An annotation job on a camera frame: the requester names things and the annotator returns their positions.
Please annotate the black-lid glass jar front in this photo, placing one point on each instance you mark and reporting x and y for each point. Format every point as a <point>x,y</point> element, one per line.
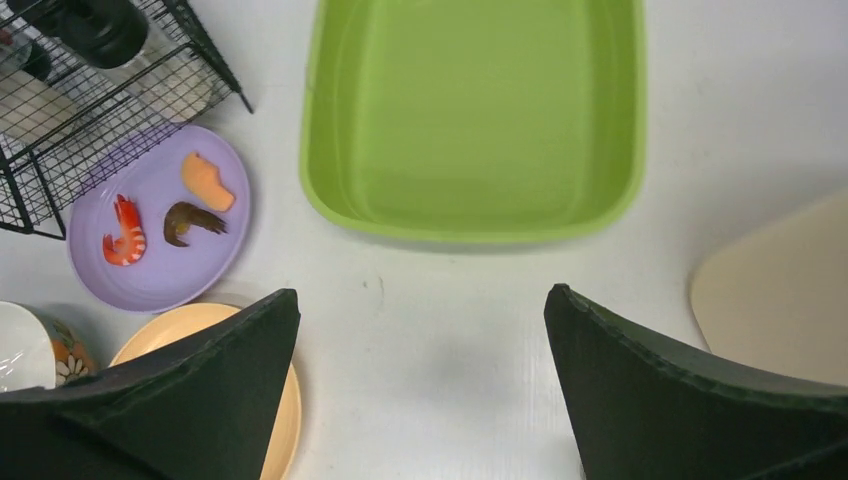
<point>32,111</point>

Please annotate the green plastic tub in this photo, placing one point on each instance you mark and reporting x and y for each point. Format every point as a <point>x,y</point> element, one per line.
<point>475,122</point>

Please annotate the toy shrimp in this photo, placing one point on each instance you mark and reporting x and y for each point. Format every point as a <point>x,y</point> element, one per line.
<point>131,245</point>

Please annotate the dark toy mushroom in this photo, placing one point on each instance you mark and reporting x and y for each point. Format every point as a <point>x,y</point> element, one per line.
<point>182,216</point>

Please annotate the orange plate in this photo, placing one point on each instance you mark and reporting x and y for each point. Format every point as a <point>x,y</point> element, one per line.
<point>185,320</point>

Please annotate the black-lid glass jar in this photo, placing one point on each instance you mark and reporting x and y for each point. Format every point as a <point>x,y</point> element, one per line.
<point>120,41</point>
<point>32,111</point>

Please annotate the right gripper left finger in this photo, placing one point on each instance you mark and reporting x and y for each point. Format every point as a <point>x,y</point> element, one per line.
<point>202,407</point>

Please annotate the beige waste bin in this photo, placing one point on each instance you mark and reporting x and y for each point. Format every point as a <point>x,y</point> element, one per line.
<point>776,299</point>

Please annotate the purple plate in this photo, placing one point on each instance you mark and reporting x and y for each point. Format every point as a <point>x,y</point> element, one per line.
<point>145,168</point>

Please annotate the white floral bowl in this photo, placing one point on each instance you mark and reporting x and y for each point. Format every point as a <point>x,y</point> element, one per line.
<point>39,351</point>

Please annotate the black wire rack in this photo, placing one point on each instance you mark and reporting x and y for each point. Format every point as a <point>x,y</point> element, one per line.
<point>38,184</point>

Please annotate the orange toy bread piece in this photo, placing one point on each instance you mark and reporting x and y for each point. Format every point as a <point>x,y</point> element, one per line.
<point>202,179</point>

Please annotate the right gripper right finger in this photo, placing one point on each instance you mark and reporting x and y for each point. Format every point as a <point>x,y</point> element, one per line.
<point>643,405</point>

